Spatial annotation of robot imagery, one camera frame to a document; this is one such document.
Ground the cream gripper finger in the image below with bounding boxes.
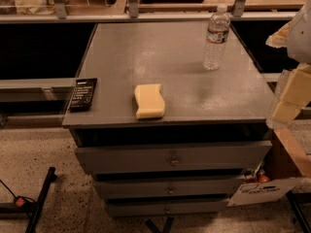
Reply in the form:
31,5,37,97
271,69,311,124
265,21,292,49

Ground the clear plastic water bottle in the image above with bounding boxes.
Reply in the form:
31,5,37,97
202,5,230,71

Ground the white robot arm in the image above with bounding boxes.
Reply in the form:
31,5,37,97
265,1,311,129

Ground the orange bottle in box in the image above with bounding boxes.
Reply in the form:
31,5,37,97
257,169,270,183

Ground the yellow sponge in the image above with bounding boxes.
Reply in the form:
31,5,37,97
134,83,165,119

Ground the cardboard box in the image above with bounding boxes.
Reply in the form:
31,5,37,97
228,128,311,206

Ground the grey drawer cabinet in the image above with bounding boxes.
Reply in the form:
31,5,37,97
63,22,273,205

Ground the top grey drawer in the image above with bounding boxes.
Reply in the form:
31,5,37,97
75,141,272,174

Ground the grey drawer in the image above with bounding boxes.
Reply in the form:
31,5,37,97
75,141,272,174
94,176,242,199
105,198,229,217

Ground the middle grey drawer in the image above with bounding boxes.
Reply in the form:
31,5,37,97
94,176,242,199

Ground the bottom grey drawer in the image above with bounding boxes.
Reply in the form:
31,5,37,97
105,198,229,217

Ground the black metal stand leg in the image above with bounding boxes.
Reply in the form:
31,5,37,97
25,167,57,233

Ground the metal railing frame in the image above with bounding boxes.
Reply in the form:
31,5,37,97
0,0,308,24

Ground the orange cable connector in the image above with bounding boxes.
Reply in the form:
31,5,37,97
14,196,26,208

